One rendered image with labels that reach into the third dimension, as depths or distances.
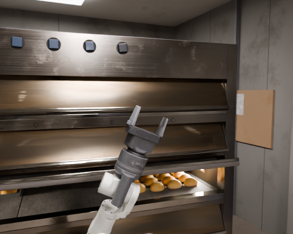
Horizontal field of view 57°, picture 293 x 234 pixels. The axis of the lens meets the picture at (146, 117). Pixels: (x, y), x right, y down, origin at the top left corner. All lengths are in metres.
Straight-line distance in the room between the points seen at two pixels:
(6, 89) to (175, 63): 0.87
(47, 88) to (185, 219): 1.10
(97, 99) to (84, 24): 3.80
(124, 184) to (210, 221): 1.12
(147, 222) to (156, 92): 0.75
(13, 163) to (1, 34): 0.60
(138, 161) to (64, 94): 0.70
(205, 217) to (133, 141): 1.11
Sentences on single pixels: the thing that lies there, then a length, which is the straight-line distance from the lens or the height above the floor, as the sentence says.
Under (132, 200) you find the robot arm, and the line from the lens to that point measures 0.86.
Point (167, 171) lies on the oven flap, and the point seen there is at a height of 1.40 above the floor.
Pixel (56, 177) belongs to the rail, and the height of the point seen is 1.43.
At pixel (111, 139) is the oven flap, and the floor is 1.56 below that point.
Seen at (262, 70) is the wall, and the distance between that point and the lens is 3.81.
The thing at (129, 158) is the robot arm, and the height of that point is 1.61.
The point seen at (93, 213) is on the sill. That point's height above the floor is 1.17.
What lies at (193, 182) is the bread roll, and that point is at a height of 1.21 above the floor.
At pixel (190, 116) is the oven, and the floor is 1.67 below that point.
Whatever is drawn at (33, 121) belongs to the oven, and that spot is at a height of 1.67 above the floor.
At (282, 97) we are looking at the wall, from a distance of 3.58.
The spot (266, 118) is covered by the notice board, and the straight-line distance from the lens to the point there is 3.71.
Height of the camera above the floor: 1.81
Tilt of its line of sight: 5 degrees down
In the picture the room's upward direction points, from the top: straight up
